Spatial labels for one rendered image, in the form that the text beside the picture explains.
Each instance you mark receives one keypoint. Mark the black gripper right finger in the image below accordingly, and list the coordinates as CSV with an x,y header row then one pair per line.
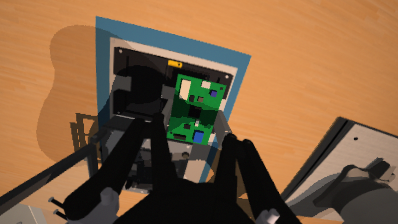
x,y
265,201

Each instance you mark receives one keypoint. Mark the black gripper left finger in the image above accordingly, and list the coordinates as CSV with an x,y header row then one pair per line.
x,y
96,201

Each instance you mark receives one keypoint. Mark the green circuit board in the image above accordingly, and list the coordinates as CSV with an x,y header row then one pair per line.
x,y
195,106

